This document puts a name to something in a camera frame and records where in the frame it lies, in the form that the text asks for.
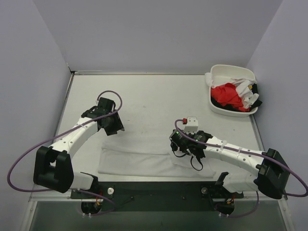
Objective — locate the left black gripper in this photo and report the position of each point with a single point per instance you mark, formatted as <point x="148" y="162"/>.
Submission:
<point x="115" y="123"/>

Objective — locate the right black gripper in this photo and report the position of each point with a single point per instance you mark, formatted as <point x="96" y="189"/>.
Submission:
<point x="177" y="143"/>

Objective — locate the white t shirt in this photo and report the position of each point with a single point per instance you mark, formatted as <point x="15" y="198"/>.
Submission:
<point x="147" y="156"/>

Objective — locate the white plastic laundry basket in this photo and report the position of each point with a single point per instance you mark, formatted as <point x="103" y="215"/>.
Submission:
<point x="221" y="73"/>

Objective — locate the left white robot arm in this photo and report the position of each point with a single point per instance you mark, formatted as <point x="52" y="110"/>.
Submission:
<point x="53" y="164"/>

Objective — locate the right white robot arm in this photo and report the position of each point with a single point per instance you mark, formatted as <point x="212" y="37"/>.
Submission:
<point x="265" y="171"/>

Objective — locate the red t shirt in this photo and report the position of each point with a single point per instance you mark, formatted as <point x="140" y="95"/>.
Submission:
<point x="226" y="97"/>

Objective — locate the white clothes in basket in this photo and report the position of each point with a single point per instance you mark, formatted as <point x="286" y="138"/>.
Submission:
<point x="212" y="84"/>

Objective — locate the black t shirt in basket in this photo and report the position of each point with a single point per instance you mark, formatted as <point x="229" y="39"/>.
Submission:
<point x="249" y="95"/>

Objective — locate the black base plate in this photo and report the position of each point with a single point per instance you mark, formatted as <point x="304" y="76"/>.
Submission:
<point x="160" y="196"/>

